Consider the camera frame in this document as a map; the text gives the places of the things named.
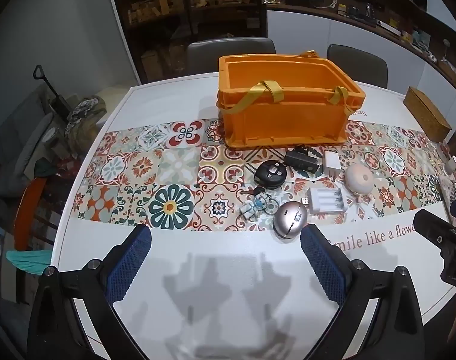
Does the white charger cube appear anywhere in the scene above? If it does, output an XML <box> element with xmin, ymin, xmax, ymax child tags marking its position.
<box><xmin>323</xmin><ymin>151</ymin><xmax>342</xmax><ymax>176</ymax></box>

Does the black round cable reel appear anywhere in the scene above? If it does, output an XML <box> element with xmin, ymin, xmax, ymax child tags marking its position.
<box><xmin>255</xmin><ymin>160</ymin><xmax>288</xmax><ymax>189</ymax></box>

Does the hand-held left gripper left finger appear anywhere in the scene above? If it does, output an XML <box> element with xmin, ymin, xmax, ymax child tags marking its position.
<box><xmin>27</xmin><ymin>224</ymin><xmax>152</xmax><ymax>360</ymax></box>

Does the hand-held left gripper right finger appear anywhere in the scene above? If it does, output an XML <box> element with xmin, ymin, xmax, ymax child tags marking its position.
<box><xmin>300</xmin><ymin>224</ymin><xmax>425</xmax><ymax>360</ymax></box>

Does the wide grey chair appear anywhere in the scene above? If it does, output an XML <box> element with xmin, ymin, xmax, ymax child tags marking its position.
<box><xmin>187</xmin><ymin>37</ymin><xmax>277</xmax><ymax>74</ymax></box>

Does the teal cloth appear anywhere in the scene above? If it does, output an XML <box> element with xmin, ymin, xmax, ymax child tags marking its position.
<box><xmin>7</xmin><ymin>249</ymin><xmax>54</xmax><ymax>275</ymax></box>

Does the wicker tissue box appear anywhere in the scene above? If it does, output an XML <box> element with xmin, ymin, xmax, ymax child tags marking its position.
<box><xmin>403</xmin><ymin>86</ymin><xmax>452</xmax><ymax>142</ymax></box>

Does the floral patterned table runner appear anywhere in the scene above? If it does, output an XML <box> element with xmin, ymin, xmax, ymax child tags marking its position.
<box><xmin>71</xmin><ymin>118</ymin><xmax>454</xmax><ymax>233</ymax></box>

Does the white battery charger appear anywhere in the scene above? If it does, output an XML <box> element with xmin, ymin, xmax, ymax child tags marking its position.
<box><xmin>301</xmin><ymin>187</ymin><xmax>347</xmax><ymax>214</ymax></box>

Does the orange chair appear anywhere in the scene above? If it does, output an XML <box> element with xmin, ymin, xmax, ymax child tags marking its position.
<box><xmin>14</xmin><ymin>176</ymin><xmax>60</xmax><ymax>252</ymax></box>

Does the black shovel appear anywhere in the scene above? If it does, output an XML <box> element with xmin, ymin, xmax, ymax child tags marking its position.
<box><xmin>33</xmin><ymin>65</ymin><xmax>69</xmax><ymax>119</ymax></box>

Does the orange plastic storage box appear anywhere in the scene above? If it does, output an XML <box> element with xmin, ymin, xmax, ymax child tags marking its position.
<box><xmin>217</xmin><ymin>50</ymin><xmax>365</xmax><ymax>148</ymax></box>

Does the black power adapter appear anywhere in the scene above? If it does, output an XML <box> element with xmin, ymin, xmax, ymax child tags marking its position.
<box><xmin>285</xmin><ymin>146</ymin><xmax>322</xmax><ymax>175</ymax></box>

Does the narrow grey chair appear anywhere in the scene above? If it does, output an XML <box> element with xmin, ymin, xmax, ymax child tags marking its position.
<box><xmin>326</xmin><ymin>44</ymin><xmax>389</xmax><ymax>89</ymax></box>

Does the robot figurine keychain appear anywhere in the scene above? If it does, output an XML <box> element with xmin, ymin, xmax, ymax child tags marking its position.
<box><xmin>240</xmin><ymin>191</ymin><xmax>280</xmax><ymax>221</ymax></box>

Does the camouflage cloth bag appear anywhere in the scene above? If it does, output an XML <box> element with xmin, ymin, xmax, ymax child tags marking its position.
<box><xmin>65</xmin><ymin>97</ymin><xmax>108</xmax><ymax>147</ymax></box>

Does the dark wooden shelf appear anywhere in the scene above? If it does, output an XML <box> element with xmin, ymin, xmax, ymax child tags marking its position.
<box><xmin>108</xmin><ymin>0</ymin><xmax>268</xmax><ymax>83</ymax></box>

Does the silver oval hand warmer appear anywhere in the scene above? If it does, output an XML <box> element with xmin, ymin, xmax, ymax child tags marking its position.
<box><xmin>273</xmin><ymin>201</ymin><xmax>308</xmax><ymax>239</ymax></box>

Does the pink round deer night light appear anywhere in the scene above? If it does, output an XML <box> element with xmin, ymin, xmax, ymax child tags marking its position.
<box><xmin>344</xmin><ymin>164</ymin><xmax>374</xmax><ymax>205</ymax></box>

